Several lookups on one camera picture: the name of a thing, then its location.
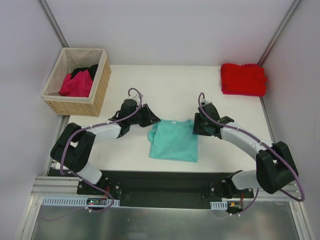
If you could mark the aluminium rail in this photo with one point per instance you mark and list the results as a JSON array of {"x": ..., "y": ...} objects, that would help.
[{"x": 67, "y": 187}]

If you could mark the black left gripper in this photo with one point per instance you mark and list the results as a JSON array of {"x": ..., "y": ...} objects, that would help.
[{"x": 146, "y": 115}]

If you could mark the right grey cable duct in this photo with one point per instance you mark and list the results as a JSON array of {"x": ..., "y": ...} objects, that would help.
[{"x": 219, "y": 205}]

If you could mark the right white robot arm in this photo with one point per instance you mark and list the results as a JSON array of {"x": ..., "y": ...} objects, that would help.
[{"x": 275, "y": 169}]

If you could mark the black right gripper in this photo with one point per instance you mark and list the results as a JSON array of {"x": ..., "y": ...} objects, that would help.
[{"x": 200, "y": 126}]

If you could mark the red t shirt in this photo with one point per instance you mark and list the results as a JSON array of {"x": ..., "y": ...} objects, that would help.
[{"x": 242, "y": 78}]

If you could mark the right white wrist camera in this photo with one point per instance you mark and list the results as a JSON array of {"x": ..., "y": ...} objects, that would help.
[{"x": 205, "y": 102}]

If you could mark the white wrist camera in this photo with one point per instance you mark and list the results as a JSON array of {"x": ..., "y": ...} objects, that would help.
[
  {"x": 205, "y": 102},
  {"x": 137, "y": 97}
]

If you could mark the aluminium frame post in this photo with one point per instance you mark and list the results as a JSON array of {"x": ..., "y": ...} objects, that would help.
[
  {"x": 53, "y": 23},
  {"x": 288, "y": 16}
]

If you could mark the grey cable duct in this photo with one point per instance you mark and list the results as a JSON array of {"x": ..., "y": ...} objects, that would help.
[
  {"x": 92, "y": 202},
  {"x": 219, "y": 205}
]

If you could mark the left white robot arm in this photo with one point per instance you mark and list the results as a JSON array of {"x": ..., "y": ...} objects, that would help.
[{"x": 73, "y": 148}]

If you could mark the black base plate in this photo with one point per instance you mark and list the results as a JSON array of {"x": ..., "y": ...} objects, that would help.
[{"x": 150, "y": 189}]

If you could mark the pink t shirt in basket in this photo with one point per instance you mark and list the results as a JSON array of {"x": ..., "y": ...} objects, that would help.
[{"x": 76, "y": 86}]

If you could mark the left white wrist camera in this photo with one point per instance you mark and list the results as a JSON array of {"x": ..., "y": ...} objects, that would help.
[{"x": 137, "y": 97}]

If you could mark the right aluminium frame post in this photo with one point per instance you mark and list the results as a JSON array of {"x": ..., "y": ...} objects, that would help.
[{"x": 288, "y": 16}]

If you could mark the teal t shirt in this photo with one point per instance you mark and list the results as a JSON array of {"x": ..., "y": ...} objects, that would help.
[{"x": 173, "y": 140}]

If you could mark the left grey cable duct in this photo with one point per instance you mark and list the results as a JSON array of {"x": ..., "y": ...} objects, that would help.
[{"x": 92, "y": 202}]

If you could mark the black t shirt in basket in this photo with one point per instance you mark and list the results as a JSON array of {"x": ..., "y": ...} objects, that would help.
[{"x": 91, "y": 70}]

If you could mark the wicker laundry basket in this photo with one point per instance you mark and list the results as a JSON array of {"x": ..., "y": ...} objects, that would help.
[{"x": 68, "y": 60}]

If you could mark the left aluminium frame post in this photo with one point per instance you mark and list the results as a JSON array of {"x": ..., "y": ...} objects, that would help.
[{"x": 53, "y": 23}]

